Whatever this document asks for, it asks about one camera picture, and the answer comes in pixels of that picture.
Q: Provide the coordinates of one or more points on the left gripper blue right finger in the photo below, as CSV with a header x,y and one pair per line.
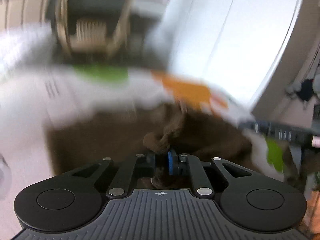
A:
x,y
187,172

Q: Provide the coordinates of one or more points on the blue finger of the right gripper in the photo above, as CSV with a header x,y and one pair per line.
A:
x,y
292,134

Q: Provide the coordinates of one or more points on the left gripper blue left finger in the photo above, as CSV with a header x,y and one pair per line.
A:
x,y
135,172

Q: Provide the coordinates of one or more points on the brown corduroy dotted garment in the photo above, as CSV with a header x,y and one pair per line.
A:
x,y
169,126

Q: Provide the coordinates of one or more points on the cartoon print play mat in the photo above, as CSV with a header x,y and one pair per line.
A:
x,y
57,96

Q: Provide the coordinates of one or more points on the white quilted mattress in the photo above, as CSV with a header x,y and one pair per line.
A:
x,y
29,47

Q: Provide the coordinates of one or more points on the beige black office chair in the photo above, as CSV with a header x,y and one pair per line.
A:
x,y
92,26

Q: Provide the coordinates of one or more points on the white desk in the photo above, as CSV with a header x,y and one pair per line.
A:
x,y
148,9

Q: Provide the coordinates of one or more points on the beige padded headboard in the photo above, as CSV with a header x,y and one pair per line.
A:
x,y
17,13

